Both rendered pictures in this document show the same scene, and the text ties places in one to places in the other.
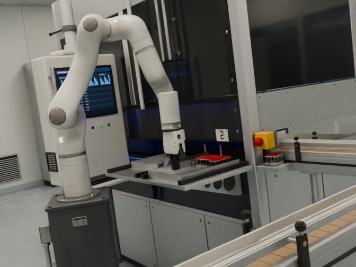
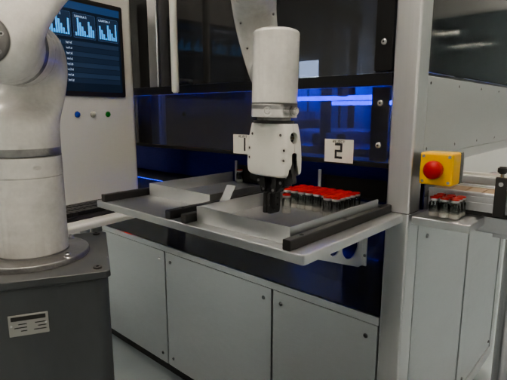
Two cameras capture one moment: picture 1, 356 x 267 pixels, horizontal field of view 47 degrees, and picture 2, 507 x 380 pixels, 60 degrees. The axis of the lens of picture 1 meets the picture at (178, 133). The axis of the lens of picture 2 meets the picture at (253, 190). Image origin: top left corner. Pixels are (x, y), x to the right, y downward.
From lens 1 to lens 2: 99 cm
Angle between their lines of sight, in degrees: 12
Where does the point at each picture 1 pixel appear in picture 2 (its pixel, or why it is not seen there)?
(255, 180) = (404, 243)
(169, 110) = (280, 73)
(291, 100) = (461, 102)
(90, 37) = not seen: outside the picture
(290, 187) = (438, 256)
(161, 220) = (184, 285)
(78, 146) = (41, 133)
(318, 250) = not seen: outside the picture
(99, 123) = (91, 108)
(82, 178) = (47, 213)
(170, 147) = (270, 160)
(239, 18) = not seen: outside the picture
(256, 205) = (396, 290)
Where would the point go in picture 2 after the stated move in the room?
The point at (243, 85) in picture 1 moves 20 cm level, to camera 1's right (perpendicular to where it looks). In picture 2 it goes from (412, 51) to (491, 53)
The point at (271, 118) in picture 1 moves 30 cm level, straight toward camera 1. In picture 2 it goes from (437, 128) to (500, 135)
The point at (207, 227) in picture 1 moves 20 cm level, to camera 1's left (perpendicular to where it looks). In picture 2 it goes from (275, 310) to (211, 316)
